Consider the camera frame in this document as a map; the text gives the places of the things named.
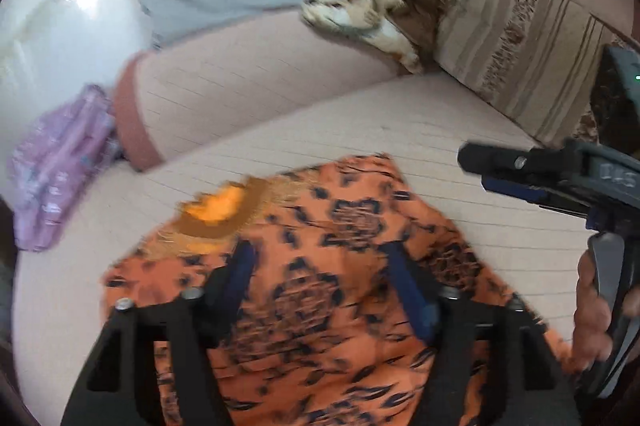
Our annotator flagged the pink bolster cushion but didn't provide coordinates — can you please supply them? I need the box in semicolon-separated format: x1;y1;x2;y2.
113;10;400;171

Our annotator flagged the purple floral cloth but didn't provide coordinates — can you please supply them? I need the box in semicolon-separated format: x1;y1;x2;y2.
9;84;120;251

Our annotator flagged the person's right hand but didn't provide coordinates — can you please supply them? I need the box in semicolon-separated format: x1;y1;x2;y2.
572;251;613;371

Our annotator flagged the pink quilted mattress cover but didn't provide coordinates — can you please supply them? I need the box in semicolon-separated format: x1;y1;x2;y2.
13;74;588;425

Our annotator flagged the beige striped cushion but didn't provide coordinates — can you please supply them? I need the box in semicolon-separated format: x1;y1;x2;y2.
434;0;620;146

